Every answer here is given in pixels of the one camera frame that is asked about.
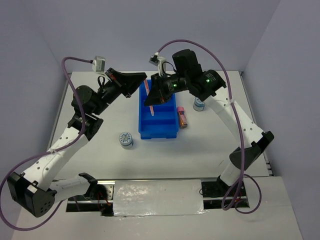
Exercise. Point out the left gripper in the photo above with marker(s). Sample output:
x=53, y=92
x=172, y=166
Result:
x=127, y=84

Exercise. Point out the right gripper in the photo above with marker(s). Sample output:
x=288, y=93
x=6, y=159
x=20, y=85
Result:
x=158, y=92

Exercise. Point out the blue tape roll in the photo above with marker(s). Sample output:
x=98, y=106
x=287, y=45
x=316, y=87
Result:
x=198, y=105
x=126, y=140

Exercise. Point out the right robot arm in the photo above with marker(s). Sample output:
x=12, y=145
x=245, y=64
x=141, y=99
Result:
x=210, y=88

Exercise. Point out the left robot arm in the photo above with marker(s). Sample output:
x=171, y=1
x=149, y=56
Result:
x=36, y=189

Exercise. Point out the blue plastic compartment tray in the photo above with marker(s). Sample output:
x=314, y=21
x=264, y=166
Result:
x=164, y=122

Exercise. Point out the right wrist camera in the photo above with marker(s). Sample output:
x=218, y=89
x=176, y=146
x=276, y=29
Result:
x=159, y=61

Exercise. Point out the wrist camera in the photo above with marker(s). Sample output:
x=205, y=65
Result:
x=159, y=61
x=98, y=65

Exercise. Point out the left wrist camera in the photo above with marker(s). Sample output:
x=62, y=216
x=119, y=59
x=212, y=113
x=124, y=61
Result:
x=98, y=65

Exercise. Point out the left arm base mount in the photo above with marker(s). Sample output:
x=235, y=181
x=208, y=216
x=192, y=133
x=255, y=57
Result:
x=101, y=201

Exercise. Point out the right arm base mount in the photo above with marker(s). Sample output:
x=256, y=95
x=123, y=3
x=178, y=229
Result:
x=213, y=192

